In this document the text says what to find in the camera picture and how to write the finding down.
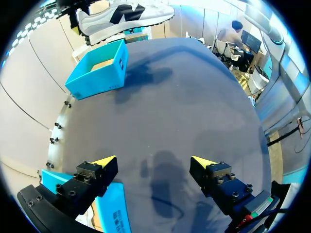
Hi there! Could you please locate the person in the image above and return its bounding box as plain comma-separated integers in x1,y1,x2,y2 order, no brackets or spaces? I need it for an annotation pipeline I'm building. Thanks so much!
215,20,254,71

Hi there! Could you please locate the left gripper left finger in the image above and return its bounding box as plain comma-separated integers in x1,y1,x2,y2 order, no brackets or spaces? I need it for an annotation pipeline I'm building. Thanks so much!
55,155,119,216

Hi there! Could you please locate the grey and white shoe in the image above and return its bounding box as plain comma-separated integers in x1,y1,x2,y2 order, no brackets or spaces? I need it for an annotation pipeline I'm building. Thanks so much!
77,0,175,46

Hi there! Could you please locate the teal box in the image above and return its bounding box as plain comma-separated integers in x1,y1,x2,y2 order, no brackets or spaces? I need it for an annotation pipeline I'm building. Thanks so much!
64,38,129,101
40,169,133,233

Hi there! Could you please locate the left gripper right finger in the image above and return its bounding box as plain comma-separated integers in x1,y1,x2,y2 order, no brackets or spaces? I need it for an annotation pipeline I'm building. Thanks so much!
189,155,255,216

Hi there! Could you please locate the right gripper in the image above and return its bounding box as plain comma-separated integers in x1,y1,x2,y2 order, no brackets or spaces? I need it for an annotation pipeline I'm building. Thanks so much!
55,0,98,35

